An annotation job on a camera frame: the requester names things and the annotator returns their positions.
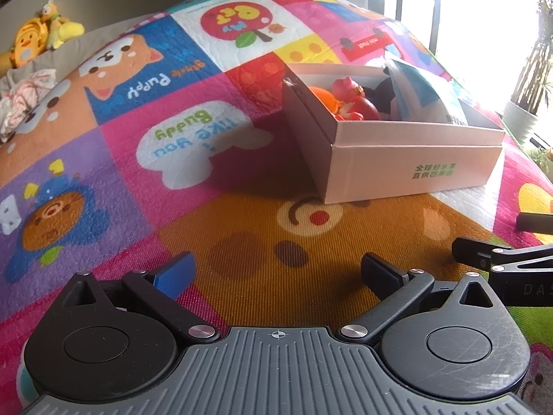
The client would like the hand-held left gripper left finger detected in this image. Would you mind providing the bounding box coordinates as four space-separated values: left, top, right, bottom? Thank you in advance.
71 251 219 344

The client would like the black object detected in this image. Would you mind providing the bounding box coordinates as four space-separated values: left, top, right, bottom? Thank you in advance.
366 77 400 117

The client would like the red plastic toy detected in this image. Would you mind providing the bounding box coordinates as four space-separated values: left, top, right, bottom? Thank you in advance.
330 76 381 121

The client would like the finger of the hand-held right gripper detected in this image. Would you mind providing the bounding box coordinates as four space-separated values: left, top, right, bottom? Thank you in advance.
451 237 553 274
517 212 553 231

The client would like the pile of pink white clothes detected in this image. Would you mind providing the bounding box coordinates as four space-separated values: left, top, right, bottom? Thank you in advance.
0 68 59 143

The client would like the blue white tissue pack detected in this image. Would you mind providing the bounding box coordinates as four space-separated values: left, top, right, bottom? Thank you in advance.
384 57 469 125

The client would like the yellow tiger plush toy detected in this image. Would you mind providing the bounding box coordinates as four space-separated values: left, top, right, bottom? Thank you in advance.
9 17 48 67

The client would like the cardboard box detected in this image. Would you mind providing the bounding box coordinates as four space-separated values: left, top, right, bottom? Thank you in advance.
282 63 506 205

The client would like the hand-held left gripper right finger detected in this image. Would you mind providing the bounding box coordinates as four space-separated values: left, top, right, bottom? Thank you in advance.
340 252 502 347

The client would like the potted plant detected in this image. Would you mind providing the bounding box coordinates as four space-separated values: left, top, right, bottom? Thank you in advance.
501 21 553 148

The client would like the yellow green plush toy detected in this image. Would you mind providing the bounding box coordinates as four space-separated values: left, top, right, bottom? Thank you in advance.
41 0 86 49

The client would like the colourful cartoon play mat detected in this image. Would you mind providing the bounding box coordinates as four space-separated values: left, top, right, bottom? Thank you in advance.
0 0 553 415

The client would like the orange plastic toy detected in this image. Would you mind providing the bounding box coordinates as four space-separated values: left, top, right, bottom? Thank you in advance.
309 85 346 116

